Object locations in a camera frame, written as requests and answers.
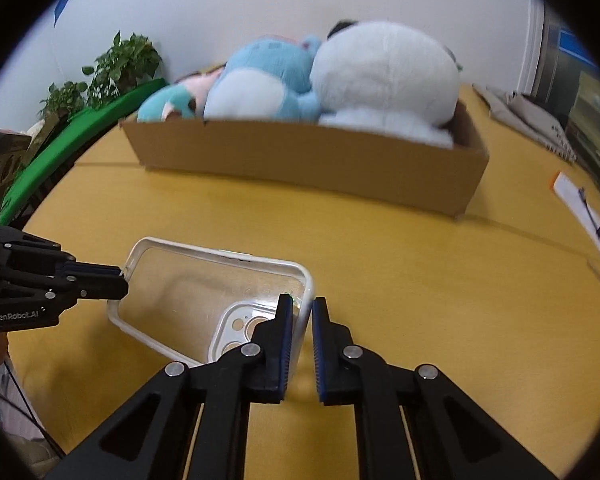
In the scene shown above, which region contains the clear white phone case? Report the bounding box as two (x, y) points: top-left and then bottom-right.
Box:
(107, 236), (314, 370)

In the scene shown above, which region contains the blue plush cat red headband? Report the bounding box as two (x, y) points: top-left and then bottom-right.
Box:
(204, 36), (322, 122)

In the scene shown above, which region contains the white black plush panda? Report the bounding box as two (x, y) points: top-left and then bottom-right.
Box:
(310, 21), (460, 150)

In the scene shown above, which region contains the green potted plant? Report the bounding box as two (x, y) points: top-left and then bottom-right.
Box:
(81, 32), (162, 110)

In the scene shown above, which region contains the teal pink plush pig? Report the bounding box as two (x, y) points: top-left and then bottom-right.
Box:
(136, 65), (224, 122)

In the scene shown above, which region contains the brown cardboard box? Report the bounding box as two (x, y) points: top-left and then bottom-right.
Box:
(121, 103), (489, 217)

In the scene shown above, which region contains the white paper card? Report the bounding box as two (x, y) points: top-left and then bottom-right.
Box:
(552, 172), (600, 252)

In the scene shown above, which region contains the grey cloth bag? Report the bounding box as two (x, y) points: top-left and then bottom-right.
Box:
(472, 84), (577, 162)

